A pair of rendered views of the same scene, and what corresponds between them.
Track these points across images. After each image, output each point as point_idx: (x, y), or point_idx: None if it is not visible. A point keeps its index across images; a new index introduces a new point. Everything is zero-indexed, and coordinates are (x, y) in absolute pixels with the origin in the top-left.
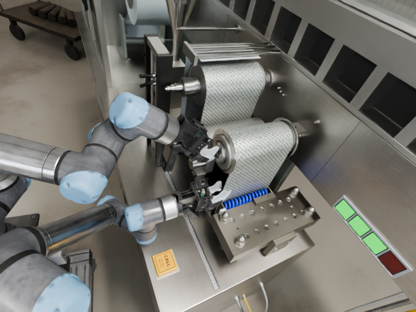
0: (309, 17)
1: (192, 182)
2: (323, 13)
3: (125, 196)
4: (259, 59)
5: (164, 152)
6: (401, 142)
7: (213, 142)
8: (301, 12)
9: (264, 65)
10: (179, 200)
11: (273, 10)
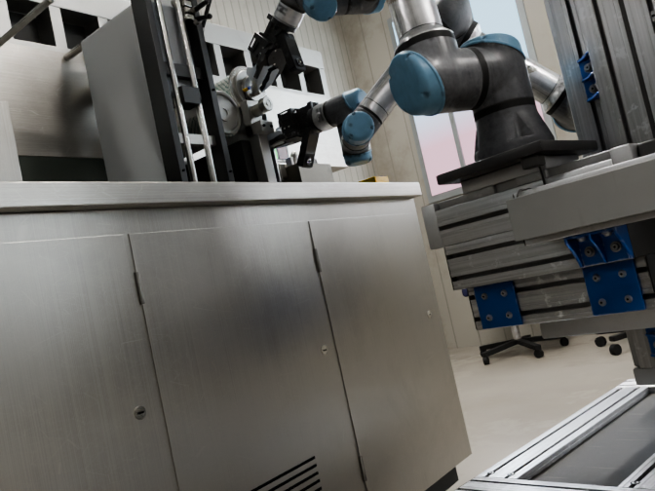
0: (105, 14)
1: (288, 109)
2: (117, 8)
3: (264, 421)
4: (70, 76)
5: (292, 50)
6: (223, 75)
7: (239, 89)
8: (94, 10)
9: (86, 80)
10: (317, 102)
11: (52, 15)
